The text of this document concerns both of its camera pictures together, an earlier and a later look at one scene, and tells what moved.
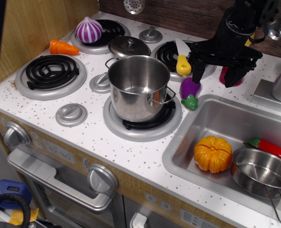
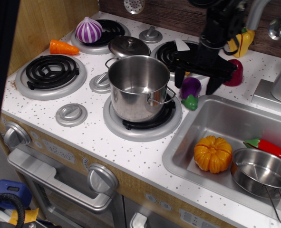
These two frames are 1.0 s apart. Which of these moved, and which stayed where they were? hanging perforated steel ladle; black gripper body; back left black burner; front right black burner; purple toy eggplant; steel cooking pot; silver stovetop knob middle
Moved: black gripper body
Stayed: purple toy eggplant; front right black burner; hanging perforated steel ladle; silver stovetop knob middle; back left black burner; steel cooking pot
